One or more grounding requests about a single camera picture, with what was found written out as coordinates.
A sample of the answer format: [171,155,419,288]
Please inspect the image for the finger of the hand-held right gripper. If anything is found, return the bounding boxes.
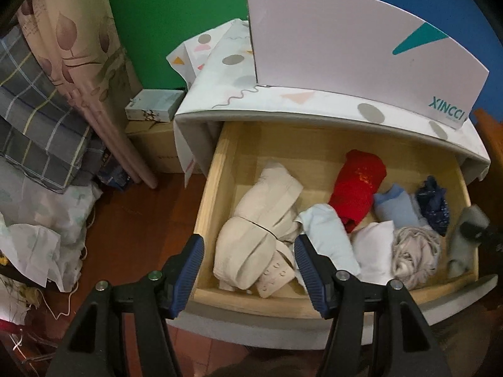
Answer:
[460,220,503,256]

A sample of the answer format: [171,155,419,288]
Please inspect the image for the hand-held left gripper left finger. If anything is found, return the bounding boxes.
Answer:
[47,235,206,377]

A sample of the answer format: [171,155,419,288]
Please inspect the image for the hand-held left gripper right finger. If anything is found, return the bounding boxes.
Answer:
[294,235,446,377]

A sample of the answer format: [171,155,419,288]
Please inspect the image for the pale grey-green underwear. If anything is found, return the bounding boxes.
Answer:
[446,204,490,279]

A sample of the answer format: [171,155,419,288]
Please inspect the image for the light blue floral underwear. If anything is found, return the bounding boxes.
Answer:
[295,203,361,295]

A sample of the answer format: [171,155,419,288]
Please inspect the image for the white underwear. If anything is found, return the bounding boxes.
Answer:
[351,221,395,285]

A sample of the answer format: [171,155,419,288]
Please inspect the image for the navy patterned underwear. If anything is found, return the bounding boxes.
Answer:
[416,176,450,236]

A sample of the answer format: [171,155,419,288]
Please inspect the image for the grey-beige lace underwear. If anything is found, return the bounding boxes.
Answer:
[391,226,445,289]

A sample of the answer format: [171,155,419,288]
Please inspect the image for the beige bra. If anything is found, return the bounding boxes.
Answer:
[212,159,303,299]

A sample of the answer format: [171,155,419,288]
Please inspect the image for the red underwear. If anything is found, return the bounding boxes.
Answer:
[328,149,388,233]

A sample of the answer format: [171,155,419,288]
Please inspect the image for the wooden drawer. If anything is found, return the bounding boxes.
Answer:
[167,121,499,344]

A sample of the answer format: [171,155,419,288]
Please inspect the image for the white cardboard box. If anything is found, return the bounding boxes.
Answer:
[246,0,490,130]

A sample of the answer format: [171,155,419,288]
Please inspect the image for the blue packet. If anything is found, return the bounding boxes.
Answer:
[96,163,134,189]

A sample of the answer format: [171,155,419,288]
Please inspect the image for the brown cardboard box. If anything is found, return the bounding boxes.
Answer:
[126,120,185,173]

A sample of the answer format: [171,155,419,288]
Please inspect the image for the crumpled white bag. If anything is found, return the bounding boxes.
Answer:
[0,224,85,291]

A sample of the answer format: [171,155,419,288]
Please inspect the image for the pale floral bedding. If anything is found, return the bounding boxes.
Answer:
[0,161,103,244]

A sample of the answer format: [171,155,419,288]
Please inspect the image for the small white carton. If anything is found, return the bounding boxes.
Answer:
[125,89,185,122]

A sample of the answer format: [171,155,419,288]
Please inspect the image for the white dresser with patterned cover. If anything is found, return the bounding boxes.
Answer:
[166,19,492,185]

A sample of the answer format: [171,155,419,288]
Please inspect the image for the grey plaid blanket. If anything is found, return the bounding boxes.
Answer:
[0,24,107,195]

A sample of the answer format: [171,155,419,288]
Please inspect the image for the beige floral fabric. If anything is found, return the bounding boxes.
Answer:
[16,0,160,189]

